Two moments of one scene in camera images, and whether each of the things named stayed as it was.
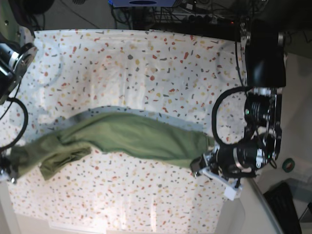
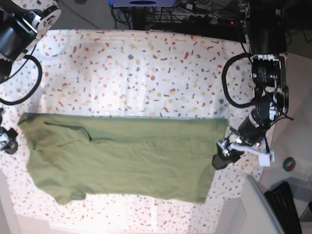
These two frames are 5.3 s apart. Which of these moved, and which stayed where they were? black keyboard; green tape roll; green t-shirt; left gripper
Moved: left gripper; green t-shirt
Stayed: green tape roll; black keyboard
